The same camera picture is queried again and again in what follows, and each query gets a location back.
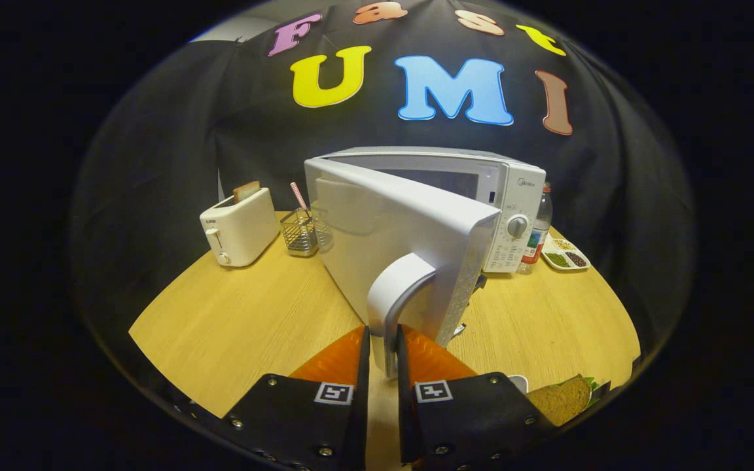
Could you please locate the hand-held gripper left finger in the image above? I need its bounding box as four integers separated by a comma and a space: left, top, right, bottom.
223, 325, 371, 471

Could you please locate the wire mesh utensil holder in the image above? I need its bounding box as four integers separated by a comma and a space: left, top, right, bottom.
279, 208, 320, 257

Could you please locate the white divided dish of beans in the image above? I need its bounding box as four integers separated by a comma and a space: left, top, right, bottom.
540, 234, 591, 272

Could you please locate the white toaster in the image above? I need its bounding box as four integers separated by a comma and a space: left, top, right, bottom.
199, 186, 281, 268

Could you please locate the white microwave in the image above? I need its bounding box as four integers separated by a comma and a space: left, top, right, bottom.
304, 146, 547, 379

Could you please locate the brown bread lettuce sandwich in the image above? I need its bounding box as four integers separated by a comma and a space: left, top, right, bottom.
525, 374, 599, 427

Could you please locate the clear bottle with red label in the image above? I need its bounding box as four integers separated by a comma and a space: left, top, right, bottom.
518, 182, 554, 274

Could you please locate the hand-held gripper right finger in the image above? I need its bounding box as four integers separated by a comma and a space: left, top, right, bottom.
395, 324, 556, 471

